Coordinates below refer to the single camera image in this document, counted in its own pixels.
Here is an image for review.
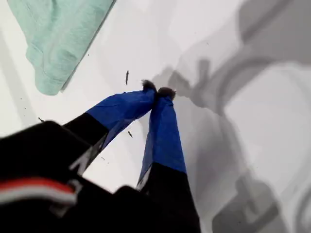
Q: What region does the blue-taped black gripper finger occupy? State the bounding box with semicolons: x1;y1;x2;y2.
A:
135;86;195;200
62;79;158;176

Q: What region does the pale green T-shirt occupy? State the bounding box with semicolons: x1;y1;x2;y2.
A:
6;0;118;96

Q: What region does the red and white wire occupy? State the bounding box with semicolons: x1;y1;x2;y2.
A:
0;178;78;205

